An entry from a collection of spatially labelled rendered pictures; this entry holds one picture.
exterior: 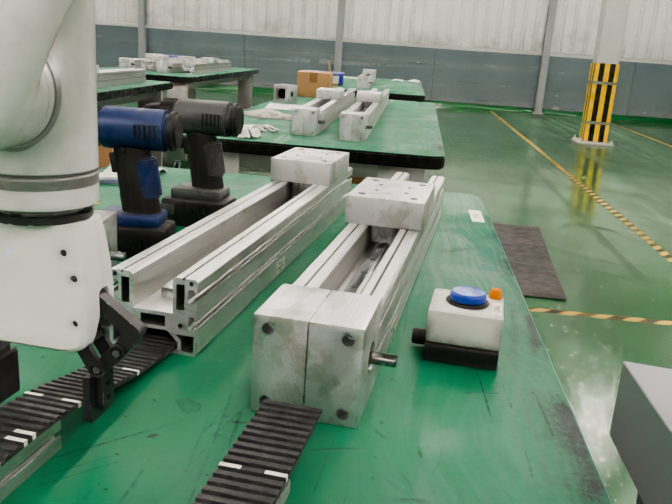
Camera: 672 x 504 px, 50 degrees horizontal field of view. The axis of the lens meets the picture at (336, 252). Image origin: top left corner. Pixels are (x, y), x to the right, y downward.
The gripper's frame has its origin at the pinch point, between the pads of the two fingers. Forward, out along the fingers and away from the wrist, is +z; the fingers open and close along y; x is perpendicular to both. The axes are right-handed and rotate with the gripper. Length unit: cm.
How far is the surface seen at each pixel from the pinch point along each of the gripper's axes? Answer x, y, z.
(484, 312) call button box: 27.9, 33.8, -2.0
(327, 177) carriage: 75, 5, -6
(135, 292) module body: 19.0, -2.4, -2.1
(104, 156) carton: 358, -201, 47
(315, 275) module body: 25.3, 15.5, -4.6
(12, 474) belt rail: -7.0, 1.4, 2.9
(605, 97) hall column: 1026, 172, 18
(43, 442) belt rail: -3.9, 1.9, 2.0
